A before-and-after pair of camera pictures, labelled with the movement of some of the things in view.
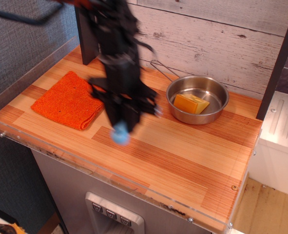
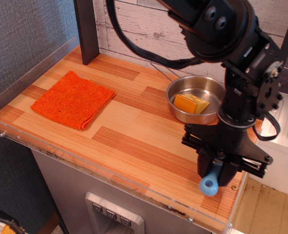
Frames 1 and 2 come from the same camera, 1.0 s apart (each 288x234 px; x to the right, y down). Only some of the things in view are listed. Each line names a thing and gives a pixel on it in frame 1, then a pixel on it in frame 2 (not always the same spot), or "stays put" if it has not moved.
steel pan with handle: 195,100 stays put
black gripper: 124,95 → 226,141
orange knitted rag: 71,100 stays put
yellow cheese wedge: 190,103 stays put
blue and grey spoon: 120,135 → 209,185
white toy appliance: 275,161 stays put
